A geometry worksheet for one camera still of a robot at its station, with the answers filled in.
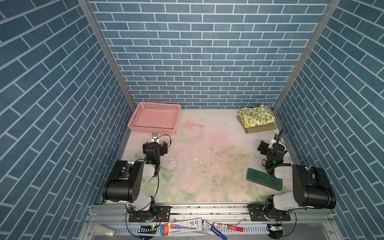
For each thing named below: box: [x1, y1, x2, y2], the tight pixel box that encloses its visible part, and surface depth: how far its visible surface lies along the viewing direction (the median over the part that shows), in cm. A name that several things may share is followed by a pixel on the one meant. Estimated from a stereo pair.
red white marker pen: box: [212, 222, 244, 233], surface depth 71 cm
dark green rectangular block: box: [246, 167, 283, 191], surface depth 86 cm
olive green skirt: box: [236, 115, 277, 134], surface depth 107 cm
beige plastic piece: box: [92, 224, 118, 238], surface depth 68 cm
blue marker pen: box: [202, 219, 228, 240], surface depth 70 cm
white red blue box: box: [160, 218, 203, 237], surface depth 71 cm
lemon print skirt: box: [238, 104, 276, 128], surface depth 110 cm
